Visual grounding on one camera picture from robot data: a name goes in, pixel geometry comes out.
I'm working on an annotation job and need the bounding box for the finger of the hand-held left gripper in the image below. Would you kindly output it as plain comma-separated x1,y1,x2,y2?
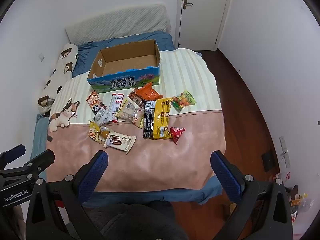
0,149,55,180
0,144,26,167

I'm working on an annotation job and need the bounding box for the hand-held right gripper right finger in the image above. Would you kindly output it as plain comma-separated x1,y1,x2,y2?
210,150,293,240

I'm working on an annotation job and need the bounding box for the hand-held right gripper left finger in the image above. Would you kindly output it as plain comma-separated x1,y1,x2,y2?
26,150,109,240

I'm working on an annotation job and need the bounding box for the silver white snack packet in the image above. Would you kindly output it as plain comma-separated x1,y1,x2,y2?
92,107,112,127

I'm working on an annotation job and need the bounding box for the brown snack packet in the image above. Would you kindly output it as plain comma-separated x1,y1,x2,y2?
127,88,146,108

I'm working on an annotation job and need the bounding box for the blue printed cardboard box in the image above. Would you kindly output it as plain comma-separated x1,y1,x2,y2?
87,39,161,93

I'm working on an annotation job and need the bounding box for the yellow mushroom print snack packet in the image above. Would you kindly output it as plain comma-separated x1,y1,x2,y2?
87,120,111,145

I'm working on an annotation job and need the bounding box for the white chocolate biscuit packet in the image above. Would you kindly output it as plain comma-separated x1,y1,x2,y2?
103,130,137,155

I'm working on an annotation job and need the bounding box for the striped pink cat print blanket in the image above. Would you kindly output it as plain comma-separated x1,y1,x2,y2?
46,47,227,193

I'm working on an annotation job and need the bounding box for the red triangular snack packet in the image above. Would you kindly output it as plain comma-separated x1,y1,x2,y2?
170,126,186,145

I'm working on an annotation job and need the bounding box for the white power strip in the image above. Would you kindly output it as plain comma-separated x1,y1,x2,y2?
279,136,291,168

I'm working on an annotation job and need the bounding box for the person's dark fuzzy clothing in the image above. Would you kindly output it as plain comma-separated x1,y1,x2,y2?
82,199,189,240

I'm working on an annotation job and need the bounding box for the beige snack packet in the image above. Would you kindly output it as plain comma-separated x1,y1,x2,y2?
115,99,146,128

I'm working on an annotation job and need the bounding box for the red panda print snack packet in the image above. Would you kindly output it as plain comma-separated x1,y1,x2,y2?
86,90,108,114

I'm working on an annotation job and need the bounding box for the white and red bar packet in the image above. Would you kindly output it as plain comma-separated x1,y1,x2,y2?
107,92,125,123

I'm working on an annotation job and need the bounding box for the black snack packet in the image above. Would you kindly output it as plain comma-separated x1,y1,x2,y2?
142,100,157,140

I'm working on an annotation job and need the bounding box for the clutter of bottles and bags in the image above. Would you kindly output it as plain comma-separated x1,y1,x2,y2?
274,171,316,224

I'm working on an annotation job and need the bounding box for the clear bag of colourful candy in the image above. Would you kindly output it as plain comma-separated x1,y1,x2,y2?
172,90,197,112

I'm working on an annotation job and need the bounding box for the orange snack packet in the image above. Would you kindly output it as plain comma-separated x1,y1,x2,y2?
136,82,163,102

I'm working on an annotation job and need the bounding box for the white bear print pillow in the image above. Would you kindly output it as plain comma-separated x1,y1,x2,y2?
37,43,79,117

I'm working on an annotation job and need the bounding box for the grey padded headboard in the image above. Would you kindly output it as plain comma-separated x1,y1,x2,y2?
65,4,169,45

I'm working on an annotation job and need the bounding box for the white door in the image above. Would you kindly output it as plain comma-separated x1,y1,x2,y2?
178,0,231,49

